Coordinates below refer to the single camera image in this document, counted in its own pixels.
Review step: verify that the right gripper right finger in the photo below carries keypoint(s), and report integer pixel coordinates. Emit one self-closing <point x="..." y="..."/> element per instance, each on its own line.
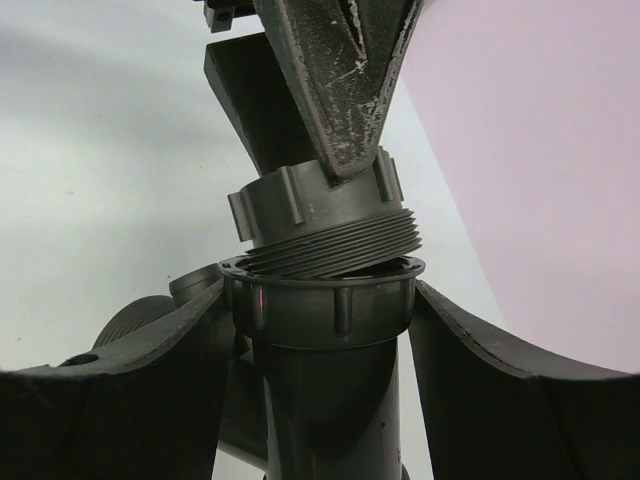
<point x="498" y="407"/>

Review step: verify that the black threaded coupling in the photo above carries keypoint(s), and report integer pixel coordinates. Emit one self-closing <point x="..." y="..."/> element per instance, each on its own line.
<point x="301" y="225"/>

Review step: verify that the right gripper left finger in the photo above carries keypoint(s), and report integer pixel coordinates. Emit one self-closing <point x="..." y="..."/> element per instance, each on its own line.
<point x="147" y="406"/>

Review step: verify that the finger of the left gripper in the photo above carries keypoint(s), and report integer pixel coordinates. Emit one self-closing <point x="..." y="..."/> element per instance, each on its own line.
<point x="341" y="61"/>
<point x="246" y="79"/>

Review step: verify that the black pipe tee fitting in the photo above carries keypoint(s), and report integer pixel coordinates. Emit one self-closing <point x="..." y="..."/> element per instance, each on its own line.
<point x="312" y="389"/>

